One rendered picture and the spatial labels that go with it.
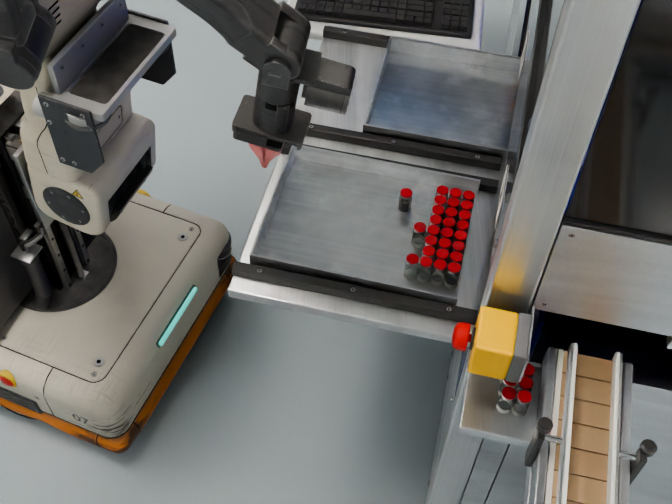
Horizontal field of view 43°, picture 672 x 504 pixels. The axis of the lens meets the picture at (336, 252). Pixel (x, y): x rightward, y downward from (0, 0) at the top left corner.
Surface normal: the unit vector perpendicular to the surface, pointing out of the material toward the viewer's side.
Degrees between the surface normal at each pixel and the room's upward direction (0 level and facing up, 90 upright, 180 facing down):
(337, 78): 20
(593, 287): 90
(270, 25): 48
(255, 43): 103
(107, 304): 0
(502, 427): 0
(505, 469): 90
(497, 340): 0
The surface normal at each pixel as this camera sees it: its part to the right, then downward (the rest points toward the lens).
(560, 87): -0.23, 0.77
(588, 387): 0.02, -0.61
